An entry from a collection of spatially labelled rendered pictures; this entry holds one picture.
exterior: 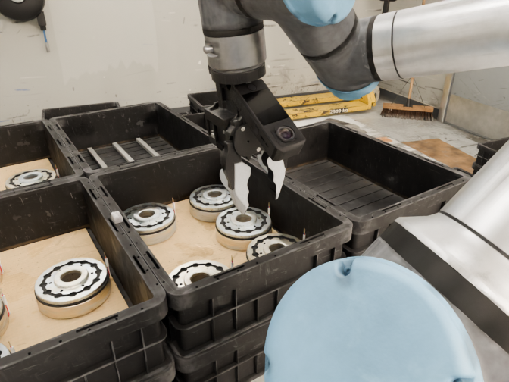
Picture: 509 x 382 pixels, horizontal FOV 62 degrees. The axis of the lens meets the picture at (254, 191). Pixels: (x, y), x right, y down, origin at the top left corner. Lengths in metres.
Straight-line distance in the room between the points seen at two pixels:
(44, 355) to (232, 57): 0.38
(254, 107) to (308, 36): 0.11
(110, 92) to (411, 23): 3.66
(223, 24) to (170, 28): 3.52
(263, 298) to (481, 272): 0.43
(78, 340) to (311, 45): 0.40
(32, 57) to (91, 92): 0.50
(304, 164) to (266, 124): 0.56
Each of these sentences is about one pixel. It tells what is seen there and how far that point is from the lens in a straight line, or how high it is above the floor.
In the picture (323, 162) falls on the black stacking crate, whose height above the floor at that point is 0.83.
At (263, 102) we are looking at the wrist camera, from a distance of 0.55.
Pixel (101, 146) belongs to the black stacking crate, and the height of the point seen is 0.83.
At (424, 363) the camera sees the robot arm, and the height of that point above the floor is 1.12.
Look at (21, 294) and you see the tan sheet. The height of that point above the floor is 0.83.
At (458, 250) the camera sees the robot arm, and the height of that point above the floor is 1.15.
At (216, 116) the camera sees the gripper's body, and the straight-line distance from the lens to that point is 0.59.
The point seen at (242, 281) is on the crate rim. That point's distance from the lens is 0.56.
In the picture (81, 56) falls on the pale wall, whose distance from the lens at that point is 3.97.
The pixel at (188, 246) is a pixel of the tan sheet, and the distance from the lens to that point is 0.77.
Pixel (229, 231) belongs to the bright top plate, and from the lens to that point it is 0.75.
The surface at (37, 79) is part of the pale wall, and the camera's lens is 4.00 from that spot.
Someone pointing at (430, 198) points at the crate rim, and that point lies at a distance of 0.78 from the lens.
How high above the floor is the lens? 1.27
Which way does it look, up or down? 28 degrees down
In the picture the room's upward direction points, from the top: straight up
